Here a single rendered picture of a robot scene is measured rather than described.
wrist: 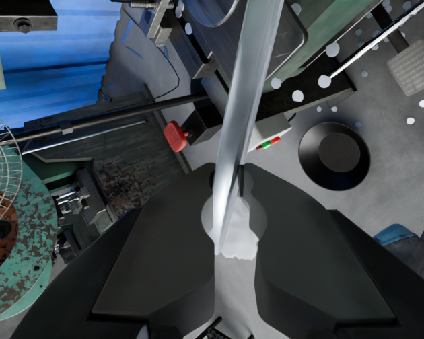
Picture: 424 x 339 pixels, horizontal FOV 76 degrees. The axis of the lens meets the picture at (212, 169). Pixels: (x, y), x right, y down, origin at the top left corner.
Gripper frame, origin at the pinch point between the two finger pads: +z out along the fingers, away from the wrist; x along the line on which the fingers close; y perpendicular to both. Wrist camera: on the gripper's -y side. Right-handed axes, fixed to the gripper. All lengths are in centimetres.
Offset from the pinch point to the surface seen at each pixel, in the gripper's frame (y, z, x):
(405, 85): 10, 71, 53
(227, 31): -5.0, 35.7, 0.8
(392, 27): -5, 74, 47
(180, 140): 18, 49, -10
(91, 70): 30, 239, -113
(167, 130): 17, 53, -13
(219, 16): -7.0, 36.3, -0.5
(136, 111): 30, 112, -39
